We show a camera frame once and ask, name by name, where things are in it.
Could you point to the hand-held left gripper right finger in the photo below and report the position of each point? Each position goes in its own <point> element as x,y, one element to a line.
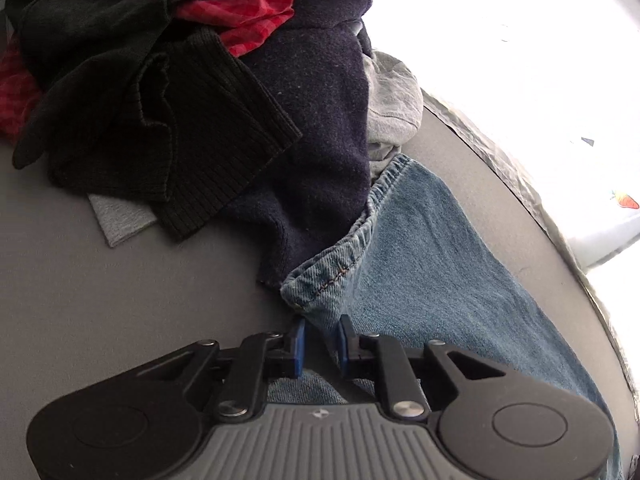
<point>344,346</point>

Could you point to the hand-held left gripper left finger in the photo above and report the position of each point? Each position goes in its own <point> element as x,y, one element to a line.
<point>299,346</point>

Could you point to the blue denim jeans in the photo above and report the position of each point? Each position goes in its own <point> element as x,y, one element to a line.
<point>425,270</point>

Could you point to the navy blue sweater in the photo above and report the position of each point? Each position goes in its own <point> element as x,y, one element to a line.
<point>320,135</point>

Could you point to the small grey cloth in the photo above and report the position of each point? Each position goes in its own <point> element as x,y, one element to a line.
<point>120,220</point>

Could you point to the clear plastic sheet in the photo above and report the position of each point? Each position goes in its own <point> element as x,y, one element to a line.
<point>500,160</point>

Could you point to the light grey garment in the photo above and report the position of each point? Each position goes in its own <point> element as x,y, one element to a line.
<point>390,105</point>

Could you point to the black ribbed knit sweater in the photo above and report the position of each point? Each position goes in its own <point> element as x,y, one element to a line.
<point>175,110</point>

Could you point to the red checked shirt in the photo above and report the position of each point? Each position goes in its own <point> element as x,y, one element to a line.
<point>260,5</point>

